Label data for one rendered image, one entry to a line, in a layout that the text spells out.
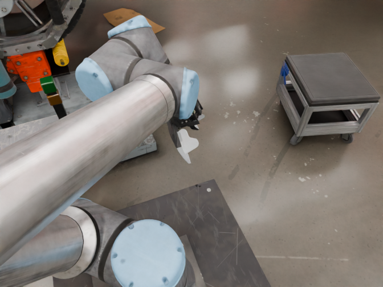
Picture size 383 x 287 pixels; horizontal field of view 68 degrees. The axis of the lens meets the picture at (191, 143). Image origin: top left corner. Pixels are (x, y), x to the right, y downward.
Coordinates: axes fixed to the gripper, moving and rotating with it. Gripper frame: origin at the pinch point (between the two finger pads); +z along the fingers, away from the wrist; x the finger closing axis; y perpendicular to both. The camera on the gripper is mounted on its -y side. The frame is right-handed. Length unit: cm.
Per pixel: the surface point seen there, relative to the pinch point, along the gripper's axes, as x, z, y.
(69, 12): 48, -44, -40
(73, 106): 52, -8, -75
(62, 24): 27, -42, -31
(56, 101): 12.0, -24.6, -41.1
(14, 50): 36, -43, -64
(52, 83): 11.6, -30.2, -36.9
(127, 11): 207, -21, -95
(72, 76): 76, -17, -84
